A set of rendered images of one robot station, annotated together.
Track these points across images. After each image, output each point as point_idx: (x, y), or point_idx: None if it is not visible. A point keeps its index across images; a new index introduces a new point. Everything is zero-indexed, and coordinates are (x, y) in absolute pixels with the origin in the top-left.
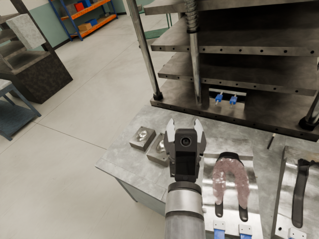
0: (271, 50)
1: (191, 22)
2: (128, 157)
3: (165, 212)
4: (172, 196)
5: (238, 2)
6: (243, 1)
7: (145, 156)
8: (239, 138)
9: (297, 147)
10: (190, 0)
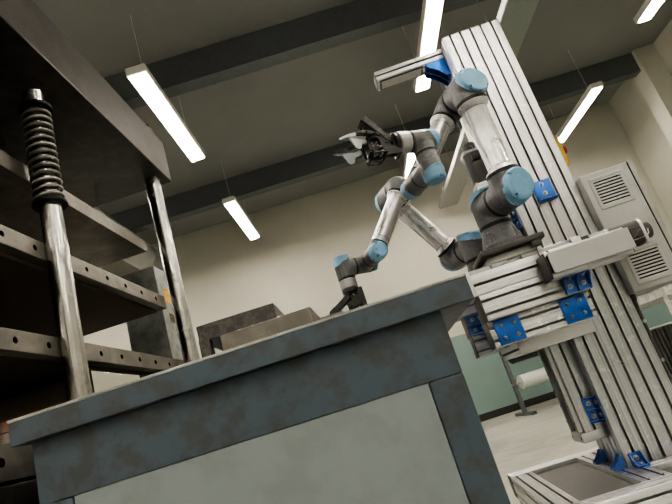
0: (132, 287)
1: (57, 183)
2: None
3: (409, 133)
4: (399, 131)
5: (78, 204)
6: (82, 206)
7: None
8: None
9: None
10: (56, 147)
